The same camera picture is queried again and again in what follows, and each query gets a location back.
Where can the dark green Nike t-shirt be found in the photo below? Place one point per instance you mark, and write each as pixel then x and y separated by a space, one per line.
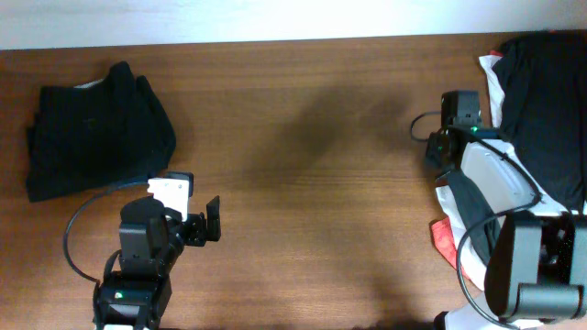
pixel 543 76

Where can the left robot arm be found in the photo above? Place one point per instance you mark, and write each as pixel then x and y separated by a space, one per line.
pixel 136 286

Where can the folded black clothes stack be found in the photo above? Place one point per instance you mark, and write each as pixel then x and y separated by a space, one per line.
pixel 110 131

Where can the red garment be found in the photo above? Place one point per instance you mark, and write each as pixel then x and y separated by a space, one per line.
pixel 443 240

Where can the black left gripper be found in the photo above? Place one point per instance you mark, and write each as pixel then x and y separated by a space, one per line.
pixel 197 234

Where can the white t-shirt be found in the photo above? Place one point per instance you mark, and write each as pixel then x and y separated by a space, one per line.
pixel 495 101

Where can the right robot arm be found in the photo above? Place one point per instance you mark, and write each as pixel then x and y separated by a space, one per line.
pixel 519 250

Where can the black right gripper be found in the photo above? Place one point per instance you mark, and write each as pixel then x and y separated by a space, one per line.
pixel 431 151

